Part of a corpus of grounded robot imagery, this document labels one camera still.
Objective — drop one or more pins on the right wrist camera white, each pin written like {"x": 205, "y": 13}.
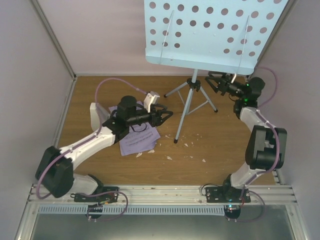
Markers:
{"x": 233, "y": 78}

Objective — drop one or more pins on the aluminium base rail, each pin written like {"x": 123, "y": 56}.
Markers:
{"x": 189, "y": 195}

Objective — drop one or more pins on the light blue music stand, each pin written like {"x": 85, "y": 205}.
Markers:
{"x": 214, "y": 35}

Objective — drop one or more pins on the white metronome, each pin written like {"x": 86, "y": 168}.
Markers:
{"x": 94, "y": 117}

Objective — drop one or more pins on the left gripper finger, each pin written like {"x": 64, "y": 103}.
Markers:
{"x": 163, "y": 115}
{"x": 160, "y": 108}

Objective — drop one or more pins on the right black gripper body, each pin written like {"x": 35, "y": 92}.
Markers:
{"x": 224, "y": 88}

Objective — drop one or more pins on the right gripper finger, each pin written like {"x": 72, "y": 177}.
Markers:
{"x": 217, "y": 75}
{"x": 214, "y": 83}

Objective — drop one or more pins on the clear metronome cover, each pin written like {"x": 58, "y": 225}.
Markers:
{"x": 104, "y": 115}

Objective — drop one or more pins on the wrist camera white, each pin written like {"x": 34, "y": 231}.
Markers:
{"x": 150, "y": 99}
{"x": 233, "y": 78}

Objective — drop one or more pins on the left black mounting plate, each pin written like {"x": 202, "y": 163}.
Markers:
{"x": 102, "y": 195}

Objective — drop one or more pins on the grey cable duct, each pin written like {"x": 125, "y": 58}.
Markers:
{"x": 134, "y": 210}

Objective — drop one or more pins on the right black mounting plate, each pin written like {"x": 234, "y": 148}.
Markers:
{"x": 218, "y": 194}

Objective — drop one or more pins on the black mounting plate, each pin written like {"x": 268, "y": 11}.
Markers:
{"x": 102, "y": 195}
{"x": 218, "y": 194}

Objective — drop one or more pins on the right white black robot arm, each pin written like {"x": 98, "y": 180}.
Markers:
{"x": 266, "y": 147}

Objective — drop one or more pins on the sheet music page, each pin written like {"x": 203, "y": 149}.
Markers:
{"x": 152, "y": 145}
{"x": 137, "y": 140}

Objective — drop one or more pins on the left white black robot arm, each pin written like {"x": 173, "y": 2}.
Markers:
{"x": 55, "y": 173}

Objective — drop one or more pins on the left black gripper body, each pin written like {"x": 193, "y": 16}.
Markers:
{"x": 154, "y": 121}

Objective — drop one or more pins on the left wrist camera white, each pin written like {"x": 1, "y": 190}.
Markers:
{"x": 150, "y": 99}

